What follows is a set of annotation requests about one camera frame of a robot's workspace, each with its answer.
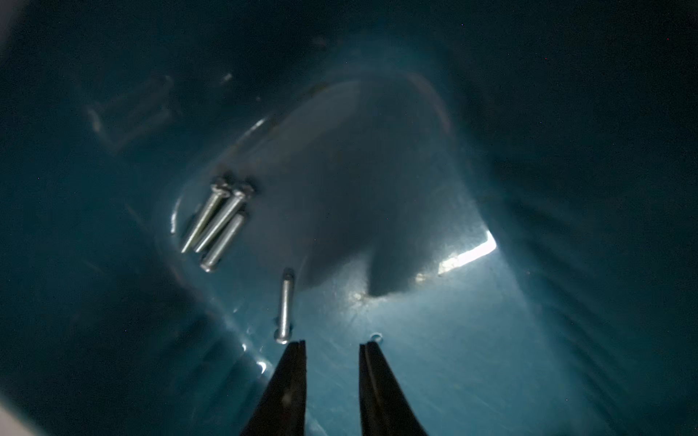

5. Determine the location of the silver screw nine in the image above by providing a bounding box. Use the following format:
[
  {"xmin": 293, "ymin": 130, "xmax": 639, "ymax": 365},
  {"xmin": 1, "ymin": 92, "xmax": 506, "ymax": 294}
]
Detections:
[{"xmin": 274, "ymin": 270, "xmax": 294, "ymax": 344}]

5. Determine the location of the teal plastic storage tray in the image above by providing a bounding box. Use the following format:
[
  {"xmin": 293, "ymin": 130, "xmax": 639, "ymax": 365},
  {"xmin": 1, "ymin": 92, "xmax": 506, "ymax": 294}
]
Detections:
[{"xmin": 1, "ymin": 1, "xmax": 697, "ymax": 435}]

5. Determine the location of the silver screw eleven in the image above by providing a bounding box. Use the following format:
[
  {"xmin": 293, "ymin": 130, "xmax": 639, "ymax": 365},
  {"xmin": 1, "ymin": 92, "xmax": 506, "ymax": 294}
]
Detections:
[{"xmin": 194, "ymin": 185, "xmax": 254, "ymax": 253}]

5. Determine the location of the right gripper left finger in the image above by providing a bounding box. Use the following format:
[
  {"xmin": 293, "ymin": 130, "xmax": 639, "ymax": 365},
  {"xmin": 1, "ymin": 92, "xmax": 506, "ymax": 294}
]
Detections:
[{"xmin": 241, "ymin": 341, "xmax": 307, "ymax": 436}]

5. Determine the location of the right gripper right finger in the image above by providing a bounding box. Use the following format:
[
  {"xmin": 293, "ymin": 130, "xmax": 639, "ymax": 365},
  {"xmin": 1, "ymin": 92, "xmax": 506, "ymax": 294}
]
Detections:
[{"xmin": 359, "ymin": 342, "xmax": 427, "ymax": 436}]

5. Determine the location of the silver screw ten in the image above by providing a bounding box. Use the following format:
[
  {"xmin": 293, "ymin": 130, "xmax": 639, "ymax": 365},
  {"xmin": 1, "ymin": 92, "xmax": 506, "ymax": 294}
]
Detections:
[{"xmin": 200, "ymin": 213, "xmax": 247, "ymax": 273}]

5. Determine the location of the silver screw twelve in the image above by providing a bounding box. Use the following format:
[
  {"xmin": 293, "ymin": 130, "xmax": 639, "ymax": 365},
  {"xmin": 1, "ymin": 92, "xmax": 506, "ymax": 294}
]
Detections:
[{"xmin": 180, "ymin": 177, "xmax": 232, "ymax": 254}]

